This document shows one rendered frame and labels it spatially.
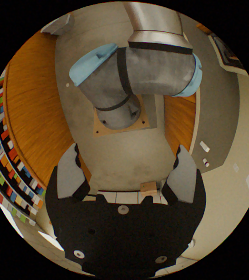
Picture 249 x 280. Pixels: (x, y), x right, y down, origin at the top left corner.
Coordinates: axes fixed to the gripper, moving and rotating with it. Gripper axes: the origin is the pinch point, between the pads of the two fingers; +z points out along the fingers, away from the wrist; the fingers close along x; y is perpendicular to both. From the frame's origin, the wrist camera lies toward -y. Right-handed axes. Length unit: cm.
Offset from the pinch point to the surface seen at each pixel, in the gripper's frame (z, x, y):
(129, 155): 134, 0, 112
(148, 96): 37.2, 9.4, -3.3
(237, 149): 25, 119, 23
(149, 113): 37.4, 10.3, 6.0
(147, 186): 123, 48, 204
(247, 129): 18, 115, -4
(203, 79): 36, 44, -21
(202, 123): 37, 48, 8
